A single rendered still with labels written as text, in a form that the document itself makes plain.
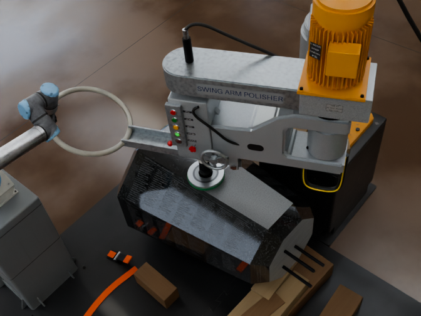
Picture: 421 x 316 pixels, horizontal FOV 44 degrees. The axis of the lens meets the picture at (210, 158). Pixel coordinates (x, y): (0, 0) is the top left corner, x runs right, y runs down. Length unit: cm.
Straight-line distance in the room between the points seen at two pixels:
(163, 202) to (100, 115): 184
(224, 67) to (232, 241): 103
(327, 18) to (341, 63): 18
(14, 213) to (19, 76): 258
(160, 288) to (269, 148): 136
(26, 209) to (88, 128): 169
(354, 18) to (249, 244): 140
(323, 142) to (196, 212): 94
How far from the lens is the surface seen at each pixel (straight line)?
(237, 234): 294
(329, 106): 230
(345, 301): 346
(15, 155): 257
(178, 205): 313
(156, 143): 297
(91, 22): 603
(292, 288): 333
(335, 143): 252
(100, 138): 464
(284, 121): 244
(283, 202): 296
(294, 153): 263
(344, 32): 209
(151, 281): 355
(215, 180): 299
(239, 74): 236
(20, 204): 324
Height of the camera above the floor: 321
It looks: 49 degrees down
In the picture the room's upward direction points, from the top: 7 degrees counter-clockwise
